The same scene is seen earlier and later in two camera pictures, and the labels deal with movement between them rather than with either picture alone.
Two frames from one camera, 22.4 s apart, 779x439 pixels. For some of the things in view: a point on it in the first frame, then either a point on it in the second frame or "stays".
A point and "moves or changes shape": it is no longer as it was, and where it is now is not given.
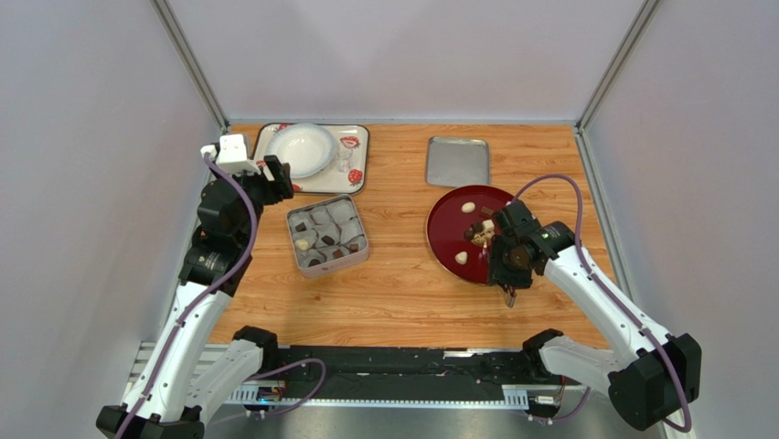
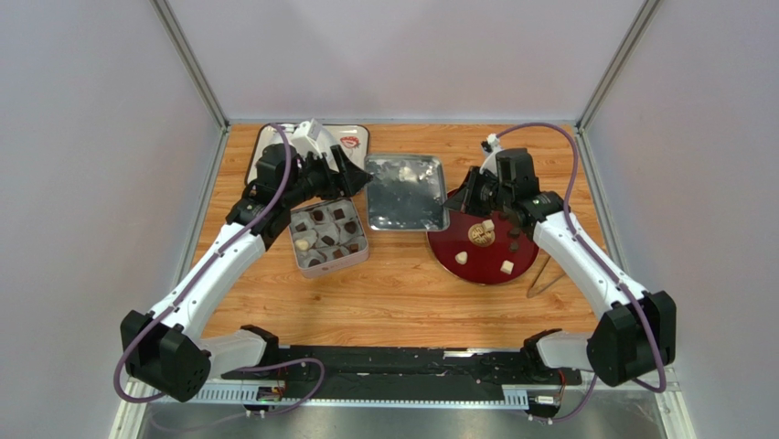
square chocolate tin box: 326,235 stays
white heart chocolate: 462,257 stays
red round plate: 461,230 stays
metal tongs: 510,294 moves or changes shape
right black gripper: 505,271 -> 473,193
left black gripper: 275,190 -> 354,178
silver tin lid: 454,162 -> 406,193
